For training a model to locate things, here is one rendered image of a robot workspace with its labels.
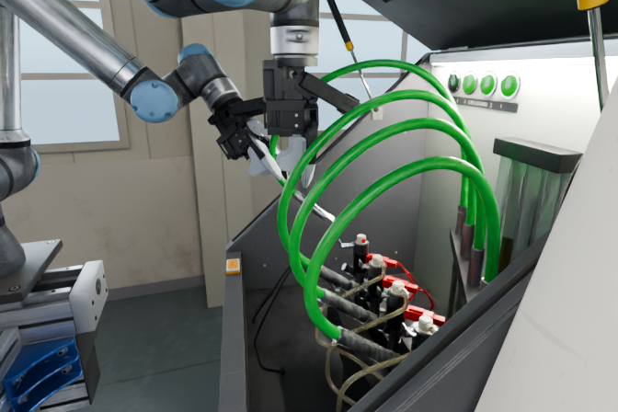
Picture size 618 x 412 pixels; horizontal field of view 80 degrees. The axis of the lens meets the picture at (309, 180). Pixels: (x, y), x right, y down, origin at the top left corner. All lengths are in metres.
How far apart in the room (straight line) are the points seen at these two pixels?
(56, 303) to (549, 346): 0.80
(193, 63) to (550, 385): 0.78
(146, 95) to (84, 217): 1.89
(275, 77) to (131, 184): 1.93
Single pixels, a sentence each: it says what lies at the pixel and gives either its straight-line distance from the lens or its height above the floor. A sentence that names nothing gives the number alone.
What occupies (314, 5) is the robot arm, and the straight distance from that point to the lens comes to 0.59.
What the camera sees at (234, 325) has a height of 0.95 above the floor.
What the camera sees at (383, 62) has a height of 1.42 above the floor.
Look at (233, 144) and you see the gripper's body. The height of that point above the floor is 1.26.
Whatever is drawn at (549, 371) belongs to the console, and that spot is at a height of 1.18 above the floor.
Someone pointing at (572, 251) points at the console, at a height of 1.27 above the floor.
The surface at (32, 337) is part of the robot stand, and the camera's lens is 0.93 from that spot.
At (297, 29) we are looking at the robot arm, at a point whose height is 1.46.
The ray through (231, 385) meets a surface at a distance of 0.64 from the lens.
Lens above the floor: 1.40
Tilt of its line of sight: 17 degrees down
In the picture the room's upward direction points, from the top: straight up
